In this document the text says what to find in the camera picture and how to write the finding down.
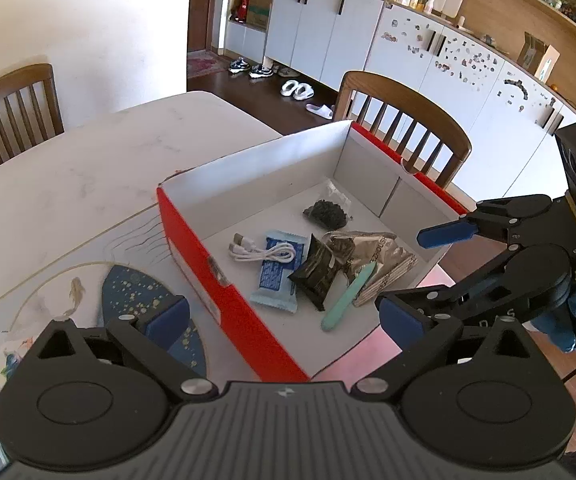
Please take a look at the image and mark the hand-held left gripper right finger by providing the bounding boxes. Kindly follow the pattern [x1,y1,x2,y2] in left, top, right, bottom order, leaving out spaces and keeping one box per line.
[350,302,536,402]

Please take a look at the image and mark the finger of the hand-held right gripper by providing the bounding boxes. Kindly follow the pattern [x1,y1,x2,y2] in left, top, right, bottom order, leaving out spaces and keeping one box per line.
[377,246,529,320]
[418,194,555,250]

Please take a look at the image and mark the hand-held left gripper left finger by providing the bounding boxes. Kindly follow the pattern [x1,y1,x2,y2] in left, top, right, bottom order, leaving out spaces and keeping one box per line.
[22,296,218,403]

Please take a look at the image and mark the mint green stick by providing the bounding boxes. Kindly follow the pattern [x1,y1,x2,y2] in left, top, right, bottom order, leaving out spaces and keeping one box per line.
[321,260,379,332]

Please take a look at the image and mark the silver foil packet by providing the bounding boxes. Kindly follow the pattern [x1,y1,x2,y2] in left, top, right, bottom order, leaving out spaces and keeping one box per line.
[320,230,419,307]

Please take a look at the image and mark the red cardboard box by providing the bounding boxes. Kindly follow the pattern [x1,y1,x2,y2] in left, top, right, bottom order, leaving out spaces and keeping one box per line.
[156,120,471,383]

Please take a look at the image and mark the white charging cable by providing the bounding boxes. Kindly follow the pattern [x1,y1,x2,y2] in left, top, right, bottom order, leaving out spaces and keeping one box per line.
[228,232,304,264]

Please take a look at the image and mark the black snack packet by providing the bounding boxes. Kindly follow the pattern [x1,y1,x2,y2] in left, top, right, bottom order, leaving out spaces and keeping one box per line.
[288,234,346,312]

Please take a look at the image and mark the blue wafer packet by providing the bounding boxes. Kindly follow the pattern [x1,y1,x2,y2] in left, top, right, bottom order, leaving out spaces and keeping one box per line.
[249,230,311,314]

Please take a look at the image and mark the clear bag of dark bits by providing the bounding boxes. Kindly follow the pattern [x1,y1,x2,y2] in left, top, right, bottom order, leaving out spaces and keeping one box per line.
[302,180,354,229]

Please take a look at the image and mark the white marble desktop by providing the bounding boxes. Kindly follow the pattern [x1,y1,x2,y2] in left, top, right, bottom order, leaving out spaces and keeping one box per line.
[0,91,289,480]

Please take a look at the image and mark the fish print table mat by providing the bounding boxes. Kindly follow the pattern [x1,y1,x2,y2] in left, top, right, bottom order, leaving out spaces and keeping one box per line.
[0,200,209,461]

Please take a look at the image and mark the wooden chair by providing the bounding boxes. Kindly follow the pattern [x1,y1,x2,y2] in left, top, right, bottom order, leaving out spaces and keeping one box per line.
[333,71,473,191]
[0,63,65,183]

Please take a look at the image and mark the white cabinet with stickers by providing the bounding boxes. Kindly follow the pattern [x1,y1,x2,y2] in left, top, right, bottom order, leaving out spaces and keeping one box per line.
[365,5,576,201]

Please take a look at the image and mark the patterned rug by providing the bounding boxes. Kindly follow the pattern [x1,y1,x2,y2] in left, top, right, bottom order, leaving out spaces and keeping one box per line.
[186,55,231,79]

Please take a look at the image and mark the low white cabinet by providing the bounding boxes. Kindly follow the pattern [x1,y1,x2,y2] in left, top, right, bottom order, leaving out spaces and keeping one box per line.
[224,20,269,58]

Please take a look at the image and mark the cardboard storage box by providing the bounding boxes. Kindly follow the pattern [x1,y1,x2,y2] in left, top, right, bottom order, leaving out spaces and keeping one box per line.
[245,0,274,28]

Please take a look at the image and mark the brown wooden door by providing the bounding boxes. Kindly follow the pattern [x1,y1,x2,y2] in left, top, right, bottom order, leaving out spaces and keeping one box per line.
[186,0,229,56]

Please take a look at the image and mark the white cabinet with black handles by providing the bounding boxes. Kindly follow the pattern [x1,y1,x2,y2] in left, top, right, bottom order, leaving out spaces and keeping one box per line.
[263,0,386,96]

